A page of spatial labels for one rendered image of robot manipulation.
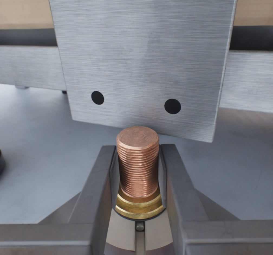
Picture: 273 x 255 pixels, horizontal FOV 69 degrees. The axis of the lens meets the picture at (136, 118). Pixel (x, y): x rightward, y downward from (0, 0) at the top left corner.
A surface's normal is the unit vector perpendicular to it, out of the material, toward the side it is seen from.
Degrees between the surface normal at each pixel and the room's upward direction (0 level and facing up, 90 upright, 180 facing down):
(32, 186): 180
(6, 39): 90
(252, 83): 90
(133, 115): 90
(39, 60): 90
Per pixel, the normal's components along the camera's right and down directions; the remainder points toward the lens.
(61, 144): -0.03, -0.89
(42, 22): -0.35, 0.44
